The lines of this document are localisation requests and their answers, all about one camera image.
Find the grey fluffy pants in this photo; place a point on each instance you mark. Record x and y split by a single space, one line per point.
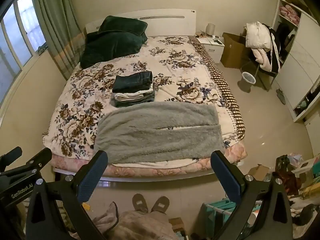
159 131

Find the white jacket on chair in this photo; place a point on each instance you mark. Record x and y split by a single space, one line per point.
257 36

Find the teal drying rack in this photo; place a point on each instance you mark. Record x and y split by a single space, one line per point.
225 207

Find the chair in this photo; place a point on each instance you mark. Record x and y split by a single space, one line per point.
266 79

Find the white folded garment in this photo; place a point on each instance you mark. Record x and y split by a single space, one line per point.
122 97

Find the white table lamp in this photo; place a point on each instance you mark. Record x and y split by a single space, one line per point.
210 28

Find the white waste bin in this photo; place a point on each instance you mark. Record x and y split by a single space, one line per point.
247 81

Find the green curtain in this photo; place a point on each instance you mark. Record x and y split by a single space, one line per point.
64 38

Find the white nightstand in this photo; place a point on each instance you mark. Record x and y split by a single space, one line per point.
214 47

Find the brown cardboard box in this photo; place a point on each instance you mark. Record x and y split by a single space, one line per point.
235 53

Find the small cardboard box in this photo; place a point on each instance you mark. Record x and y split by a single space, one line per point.
259 172

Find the pink floral mattress sheet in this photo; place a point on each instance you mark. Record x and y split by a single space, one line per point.
141 170

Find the floral bed blanket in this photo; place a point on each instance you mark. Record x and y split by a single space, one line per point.
173 68

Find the white wardrobe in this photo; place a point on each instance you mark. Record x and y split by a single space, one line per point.
299 75

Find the pink blanket on shelf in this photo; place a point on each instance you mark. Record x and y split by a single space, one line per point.
290 14

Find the dark green pillow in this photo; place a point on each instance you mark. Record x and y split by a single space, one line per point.
122 24

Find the window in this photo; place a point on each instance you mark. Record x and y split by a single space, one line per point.
22 43

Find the white bed headboard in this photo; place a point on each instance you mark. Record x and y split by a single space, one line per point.
161 22

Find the dark green folded quilt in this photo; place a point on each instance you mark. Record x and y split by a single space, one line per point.
102 47

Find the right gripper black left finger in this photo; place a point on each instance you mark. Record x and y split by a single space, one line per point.
43 218

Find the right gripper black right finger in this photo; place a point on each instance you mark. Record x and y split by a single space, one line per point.
274 219

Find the left grey slipper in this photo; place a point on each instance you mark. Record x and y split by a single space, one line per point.
139 203

